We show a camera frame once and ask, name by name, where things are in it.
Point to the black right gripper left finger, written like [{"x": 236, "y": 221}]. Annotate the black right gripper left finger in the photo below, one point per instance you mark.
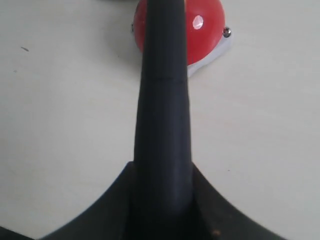
[{"x": 106, "y": 219}]

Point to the grey button base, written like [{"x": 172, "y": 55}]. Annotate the grey button base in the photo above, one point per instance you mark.
[{"x": 212, "y": 57}]

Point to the red dome push button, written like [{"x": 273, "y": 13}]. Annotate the red dome push button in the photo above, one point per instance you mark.
[{"x": 205, "y": 23}]

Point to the black yellow claw hammer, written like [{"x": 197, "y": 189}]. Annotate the black yellow claw hammer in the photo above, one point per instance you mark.
[{"x": 163, "y": 192}]

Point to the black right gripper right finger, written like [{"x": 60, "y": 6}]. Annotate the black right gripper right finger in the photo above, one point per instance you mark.
[{"x": 215, "y": 218}]

